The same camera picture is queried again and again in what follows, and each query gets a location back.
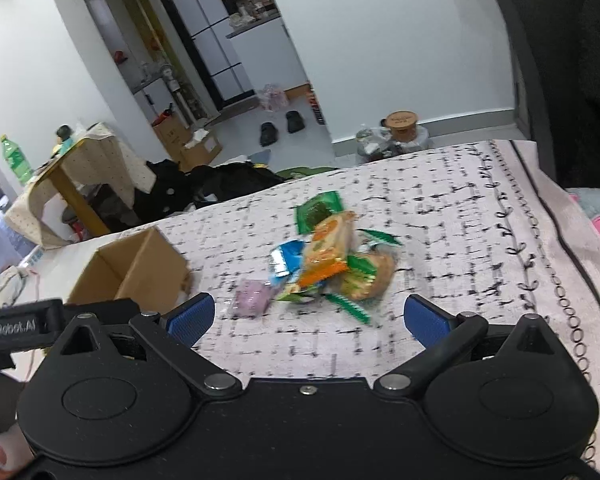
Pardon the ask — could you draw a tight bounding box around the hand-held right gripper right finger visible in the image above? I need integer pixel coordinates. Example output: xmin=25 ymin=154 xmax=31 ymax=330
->
xmin=372 ymin=294 xmax=564 ymax=401

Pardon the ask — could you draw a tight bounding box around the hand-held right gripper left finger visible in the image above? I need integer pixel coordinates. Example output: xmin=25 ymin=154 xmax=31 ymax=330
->
xmin=54 ymin=292 xmax=243 ymax=401

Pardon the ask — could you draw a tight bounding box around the purple round snack packet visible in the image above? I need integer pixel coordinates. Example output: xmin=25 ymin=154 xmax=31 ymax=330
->
xmin=228 ymin=280 xmax=276 ymax=318

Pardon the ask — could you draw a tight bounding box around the bread packet with green ends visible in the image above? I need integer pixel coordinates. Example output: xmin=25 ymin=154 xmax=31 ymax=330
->
xmin=325 ymin=228 xmax=403 ymax=325

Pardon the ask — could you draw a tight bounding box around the brown cardboard box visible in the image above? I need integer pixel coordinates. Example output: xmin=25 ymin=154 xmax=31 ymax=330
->
xmin=66 ymin=226 xmax=192 ymax=317

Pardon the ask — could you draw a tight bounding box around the green and yellow snack packet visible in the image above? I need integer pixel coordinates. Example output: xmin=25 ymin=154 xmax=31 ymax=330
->
xmin=277 ymin=280 xmax=328 ymax=305

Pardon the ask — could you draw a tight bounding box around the blue snack packet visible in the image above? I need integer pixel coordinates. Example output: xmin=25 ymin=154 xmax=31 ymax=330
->
xmin=270 ymin=240 xmax=306 ymax=277

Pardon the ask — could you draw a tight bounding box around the orange snack packet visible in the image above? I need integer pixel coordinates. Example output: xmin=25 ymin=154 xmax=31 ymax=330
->
xmin=300 ymin=211 xmax=357 ymax=288

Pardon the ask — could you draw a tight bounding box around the dark green snack packet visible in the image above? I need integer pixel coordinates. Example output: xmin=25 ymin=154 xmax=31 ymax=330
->
xmin=296 ymin=191 xmax=344 ymax=234

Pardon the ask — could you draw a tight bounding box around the person's left hand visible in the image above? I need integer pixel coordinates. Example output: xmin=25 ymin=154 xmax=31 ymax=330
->
xmin=0 ymin=417 xmax=36 ymax=478

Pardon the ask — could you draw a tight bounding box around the white printed cloth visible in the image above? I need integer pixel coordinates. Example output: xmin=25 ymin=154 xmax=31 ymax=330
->
xmin=0 ymin=265 xmax=31 ymax=308

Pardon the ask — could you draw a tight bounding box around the white black patterned blanket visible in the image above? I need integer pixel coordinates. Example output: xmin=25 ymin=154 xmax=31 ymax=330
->
xmin=152 ymin=139 xmax=600 ymax=480

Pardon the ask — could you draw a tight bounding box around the black clothes pile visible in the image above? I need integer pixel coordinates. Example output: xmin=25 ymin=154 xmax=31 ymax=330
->
xmin=132 ymin=159 xmax=201 ymax=223

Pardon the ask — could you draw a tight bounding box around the black bag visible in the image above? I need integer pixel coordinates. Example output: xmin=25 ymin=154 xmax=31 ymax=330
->
xmin=190 ymin=162 xmax=286 ymax=206

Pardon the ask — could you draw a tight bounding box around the yellow wooden table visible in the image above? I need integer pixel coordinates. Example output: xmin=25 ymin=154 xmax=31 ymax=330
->
xmin=47 ymin=140 xmax=112 ymax=236

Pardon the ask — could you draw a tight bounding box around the cardboard carton with white paper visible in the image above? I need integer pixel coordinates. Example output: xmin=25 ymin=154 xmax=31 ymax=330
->
xmin=180 ymin=130 xmax=224 ymax=172

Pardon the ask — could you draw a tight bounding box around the green plastic bottle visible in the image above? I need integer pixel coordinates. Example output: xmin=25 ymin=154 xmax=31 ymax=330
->
xmin=0 ymin=134 xmax=33 ymax=184

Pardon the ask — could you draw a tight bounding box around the small side table with cloth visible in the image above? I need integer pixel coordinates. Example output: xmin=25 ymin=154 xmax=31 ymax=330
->
xmin=4 ymin=121 xmax=157 ymax=249

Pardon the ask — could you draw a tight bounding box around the clear plastic trash bag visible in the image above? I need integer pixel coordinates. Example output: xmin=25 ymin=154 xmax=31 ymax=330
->
xmin=355 ymin=125 xmax=428 ymax=163

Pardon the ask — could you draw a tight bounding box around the green floor mat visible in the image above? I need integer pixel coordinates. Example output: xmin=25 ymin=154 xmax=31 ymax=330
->
xmin=277 ymin=165 xmax=338 ymax=181

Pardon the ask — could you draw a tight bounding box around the brown lidded bowl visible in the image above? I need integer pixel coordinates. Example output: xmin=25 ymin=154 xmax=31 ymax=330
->
xmin=384 ymin=111 xmax=420 ymax=143

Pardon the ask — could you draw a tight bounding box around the pink plastic bag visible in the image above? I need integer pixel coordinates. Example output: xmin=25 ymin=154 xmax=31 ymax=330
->
xmin=259 ymin=82 xmax=288 ymax=111

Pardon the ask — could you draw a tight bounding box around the red drink bottle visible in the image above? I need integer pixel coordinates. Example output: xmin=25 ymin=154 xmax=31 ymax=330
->
xmin=307 ymin=87 xmax=327 ymax=126

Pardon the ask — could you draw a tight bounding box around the black chair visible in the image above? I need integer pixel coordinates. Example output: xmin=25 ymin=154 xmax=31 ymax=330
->
xmin=495 ymin=0 xmax=556 ymax=171

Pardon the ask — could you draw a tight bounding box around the white cabinet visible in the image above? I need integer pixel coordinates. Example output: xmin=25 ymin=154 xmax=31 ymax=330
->
xmin=227 ymin=17 xmax=311 ymax=93

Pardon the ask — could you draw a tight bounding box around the black grid glass door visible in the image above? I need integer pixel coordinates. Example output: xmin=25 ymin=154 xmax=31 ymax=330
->
xmin=150 ymin=0 xmax=258 ymax=108

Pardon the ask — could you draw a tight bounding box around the black jacket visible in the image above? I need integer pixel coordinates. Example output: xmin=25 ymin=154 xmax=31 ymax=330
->
xmin=545 ymin=0 xmax=600 ymax=196

